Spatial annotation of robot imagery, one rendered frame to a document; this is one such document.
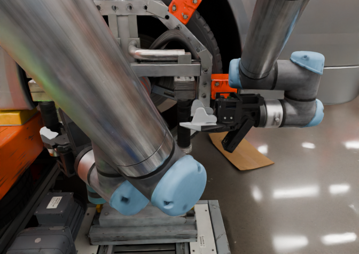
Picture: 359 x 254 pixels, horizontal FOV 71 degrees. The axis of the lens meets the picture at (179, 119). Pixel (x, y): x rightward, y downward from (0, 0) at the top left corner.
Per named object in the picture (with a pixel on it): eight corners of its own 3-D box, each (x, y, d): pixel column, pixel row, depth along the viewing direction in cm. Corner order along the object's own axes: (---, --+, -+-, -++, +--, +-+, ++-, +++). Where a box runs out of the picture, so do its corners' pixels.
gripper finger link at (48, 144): (36, 142, 58) (57, 154, 54) (34, 136, 58) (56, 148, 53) (54, 134, 62) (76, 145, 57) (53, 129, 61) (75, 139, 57)
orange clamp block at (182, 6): (184, 23, 81) (200, -2, 78) (185, 25, 74) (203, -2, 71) (165, 10, 79) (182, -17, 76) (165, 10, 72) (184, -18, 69)
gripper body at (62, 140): (55, 167, 60) (80, 191, 52) (47, 136, 56) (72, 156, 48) (85, 154, 65) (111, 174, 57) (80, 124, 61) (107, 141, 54)
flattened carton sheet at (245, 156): (235, 131, 235) (235, 128, 233) (274, 164, 188) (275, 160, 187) (206, 137, 226) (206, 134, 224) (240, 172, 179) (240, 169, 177)
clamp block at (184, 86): (192, 87, 69) (192, 69, 67) (194, 99, 61) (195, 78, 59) (173, 88, 69) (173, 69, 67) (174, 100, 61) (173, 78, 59)
